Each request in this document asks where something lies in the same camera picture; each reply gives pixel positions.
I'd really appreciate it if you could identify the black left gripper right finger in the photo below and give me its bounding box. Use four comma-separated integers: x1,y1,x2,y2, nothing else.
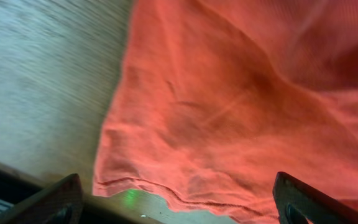
273,172,358,224

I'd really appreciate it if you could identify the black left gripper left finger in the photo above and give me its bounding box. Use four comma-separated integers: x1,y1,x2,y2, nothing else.
0,174,83,224

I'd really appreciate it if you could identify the orange FRAM t-shirt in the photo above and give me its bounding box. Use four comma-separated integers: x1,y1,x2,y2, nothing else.
93,0,358,223

